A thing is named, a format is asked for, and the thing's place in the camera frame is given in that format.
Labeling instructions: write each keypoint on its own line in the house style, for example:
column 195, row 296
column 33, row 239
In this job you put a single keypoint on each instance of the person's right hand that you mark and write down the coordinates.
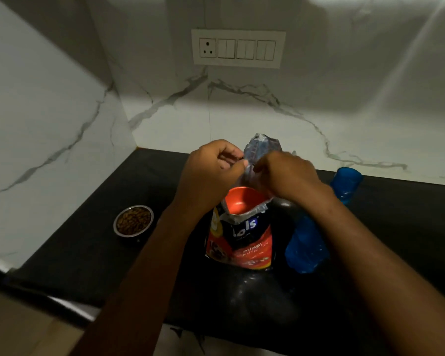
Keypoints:
column 293, row 177

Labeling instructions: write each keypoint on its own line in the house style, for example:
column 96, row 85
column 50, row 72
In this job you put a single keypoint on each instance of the orange plastic scoop cup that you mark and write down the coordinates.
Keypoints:
column 244, row 200

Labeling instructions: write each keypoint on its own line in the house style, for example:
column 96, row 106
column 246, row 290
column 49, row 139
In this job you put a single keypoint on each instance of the blue plastic water bottle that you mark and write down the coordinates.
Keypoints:
column 306, row 248

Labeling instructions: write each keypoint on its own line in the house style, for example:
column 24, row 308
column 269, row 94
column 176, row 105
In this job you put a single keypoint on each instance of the white wall switch board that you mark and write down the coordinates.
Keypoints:
column 241, row 49

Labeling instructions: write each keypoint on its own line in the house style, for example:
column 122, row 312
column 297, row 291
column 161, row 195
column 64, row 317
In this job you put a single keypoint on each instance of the steel bowl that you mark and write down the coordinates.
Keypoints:
column 115, row 226

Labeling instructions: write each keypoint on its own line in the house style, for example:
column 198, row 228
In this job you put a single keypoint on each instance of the person's left forearm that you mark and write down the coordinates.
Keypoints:
column 141, row 285

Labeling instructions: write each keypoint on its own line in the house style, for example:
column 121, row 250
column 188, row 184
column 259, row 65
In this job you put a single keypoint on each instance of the person's left hand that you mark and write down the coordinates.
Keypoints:
column 207, row 177

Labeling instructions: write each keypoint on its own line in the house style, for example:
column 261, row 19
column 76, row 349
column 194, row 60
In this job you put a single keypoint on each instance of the person's right forearm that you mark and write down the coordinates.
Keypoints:
column 385, row 278

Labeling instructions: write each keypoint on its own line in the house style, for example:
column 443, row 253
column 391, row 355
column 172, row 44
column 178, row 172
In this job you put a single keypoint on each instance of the puppy food bag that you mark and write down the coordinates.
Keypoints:
column 244, row 240

